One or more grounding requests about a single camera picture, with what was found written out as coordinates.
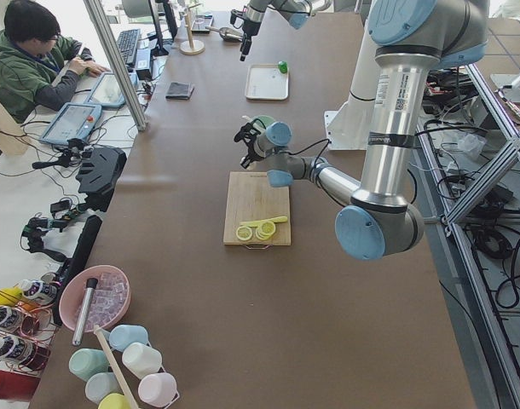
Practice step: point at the silver metal cylinder tool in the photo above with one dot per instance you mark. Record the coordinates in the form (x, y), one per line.
(90, 287)

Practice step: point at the blue teach pendant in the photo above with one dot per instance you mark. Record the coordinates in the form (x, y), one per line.
(106, 92)
(73, 121)

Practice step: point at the pale blue cup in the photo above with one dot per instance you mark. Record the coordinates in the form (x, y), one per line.
(101, 385)

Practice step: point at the mint green cup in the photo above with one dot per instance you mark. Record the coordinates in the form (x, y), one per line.
(85, 363)

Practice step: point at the wooden cutting board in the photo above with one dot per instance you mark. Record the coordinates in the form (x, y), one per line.
(250, 198)

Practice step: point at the far blue teach pendant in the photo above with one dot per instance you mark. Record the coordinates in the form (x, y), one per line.
(106, 92)

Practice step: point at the aluminium frame post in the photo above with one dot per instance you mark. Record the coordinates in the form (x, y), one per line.
(108, 43)

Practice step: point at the green round toy fruit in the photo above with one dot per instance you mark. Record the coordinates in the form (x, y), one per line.
(283, 67)

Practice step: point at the wooden mug tree stand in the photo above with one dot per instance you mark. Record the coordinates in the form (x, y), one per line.
(191, 46)

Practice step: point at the pink bowl with ice cubes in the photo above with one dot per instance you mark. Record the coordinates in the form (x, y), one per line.
(110, 301)

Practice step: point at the metal scoop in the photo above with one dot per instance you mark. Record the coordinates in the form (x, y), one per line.
(227, 34)

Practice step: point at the stacked lemon slices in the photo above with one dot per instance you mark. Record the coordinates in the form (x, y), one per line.
(265, 230)

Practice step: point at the yellow cup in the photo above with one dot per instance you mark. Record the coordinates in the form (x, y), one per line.
(114, 401)

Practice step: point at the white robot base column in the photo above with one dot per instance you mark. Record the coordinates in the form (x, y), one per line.
(348, 128)

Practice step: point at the near blue teach pendant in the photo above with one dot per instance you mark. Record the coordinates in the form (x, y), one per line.
(73, 121)

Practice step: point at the seated person in green jacket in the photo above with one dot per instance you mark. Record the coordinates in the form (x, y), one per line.
(38, 66)

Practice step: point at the black long bar device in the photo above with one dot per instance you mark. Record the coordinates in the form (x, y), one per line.
(74, 265)

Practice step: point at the pink cup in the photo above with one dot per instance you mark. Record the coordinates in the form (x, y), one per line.
(158, 389)

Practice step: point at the copper wire bottle rack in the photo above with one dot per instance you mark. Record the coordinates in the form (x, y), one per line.
(26, 332)

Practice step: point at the green ceramic bowl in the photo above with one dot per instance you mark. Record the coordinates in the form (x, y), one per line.
(264, 121)

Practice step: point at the yellow lemon slice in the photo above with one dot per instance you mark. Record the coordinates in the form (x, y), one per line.
(243, 233)

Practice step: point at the dark folded cloth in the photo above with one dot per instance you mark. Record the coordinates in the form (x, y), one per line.
(179, 91)

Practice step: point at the black keyboard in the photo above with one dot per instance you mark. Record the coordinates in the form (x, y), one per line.
(127, 43)

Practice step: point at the white rectangular tray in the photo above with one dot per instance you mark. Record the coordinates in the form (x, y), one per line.
(265, 82)

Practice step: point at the white cup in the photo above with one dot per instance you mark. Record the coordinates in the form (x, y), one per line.
(142, 360)

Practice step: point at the yellow plastic knife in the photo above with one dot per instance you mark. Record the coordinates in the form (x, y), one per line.
(256, 223)

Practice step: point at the light blue cup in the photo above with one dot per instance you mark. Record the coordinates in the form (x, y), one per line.
(124, 335)

